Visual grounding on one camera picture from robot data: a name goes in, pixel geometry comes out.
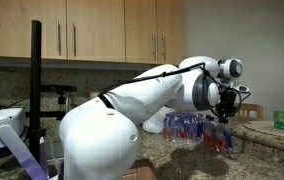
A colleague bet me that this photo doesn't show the black stereo camera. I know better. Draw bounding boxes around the black stereo camera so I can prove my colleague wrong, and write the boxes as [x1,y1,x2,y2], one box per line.
[40,85,77,93]

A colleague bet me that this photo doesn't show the woven round placemat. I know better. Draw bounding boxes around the woven round placemat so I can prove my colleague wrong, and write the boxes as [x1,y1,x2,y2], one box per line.
[243,121,284,137]

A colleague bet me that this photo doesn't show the black camera stand pole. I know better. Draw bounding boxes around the black camera stand pole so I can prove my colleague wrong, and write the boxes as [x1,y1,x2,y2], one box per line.
[29,20,43,162]

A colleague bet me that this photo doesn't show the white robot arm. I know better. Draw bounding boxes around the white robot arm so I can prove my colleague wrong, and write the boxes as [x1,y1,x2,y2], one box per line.
[59,56,243,180]

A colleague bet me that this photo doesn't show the wooden chair left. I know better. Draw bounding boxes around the wooden chair left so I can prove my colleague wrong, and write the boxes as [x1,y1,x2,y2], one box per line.
[237,103,264,120]

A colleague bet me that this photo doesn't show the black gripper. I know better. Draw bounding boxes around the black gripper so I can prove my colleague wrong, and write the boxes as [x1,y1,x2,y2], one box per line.
[216,90,239,118]

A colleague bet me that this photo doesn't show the wooden wall cabinets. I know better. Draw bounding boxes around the wooden wall cabinets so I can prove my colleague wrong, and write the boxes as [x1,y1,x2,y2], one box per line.
[0,0,184,64]

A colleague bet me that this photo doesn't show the white VR headset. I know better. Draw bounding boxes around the white VR headset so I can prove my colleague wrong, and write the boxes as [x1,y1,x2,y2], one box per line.
[0,108,27,158]

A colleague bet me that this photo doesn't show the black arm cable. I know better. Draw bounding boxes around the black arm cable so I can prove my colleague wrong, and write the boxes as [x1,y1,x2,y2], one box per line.
[97,61,252,118]

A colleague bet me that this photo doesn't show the Fiji water bottle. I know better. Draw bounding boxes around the Fiji water bottle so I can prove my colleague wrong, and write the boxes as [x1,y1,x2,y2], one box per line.
[203,116,213,147]
[215,117,232,154]
[209,117,217,147]

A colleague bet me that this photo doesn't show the white plastic bag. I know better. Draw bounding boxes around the white plastic bag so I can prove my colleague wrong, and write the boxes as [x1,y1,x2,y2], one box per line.
[142,107,173,134]

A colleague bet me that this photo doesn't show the shrink-wrapped Fiji bottle pack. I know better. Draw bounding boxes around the shrink-wrapped Fiji bottle pack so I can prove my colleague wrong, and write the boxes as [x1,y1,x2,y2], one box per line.
[163,112,204,144]

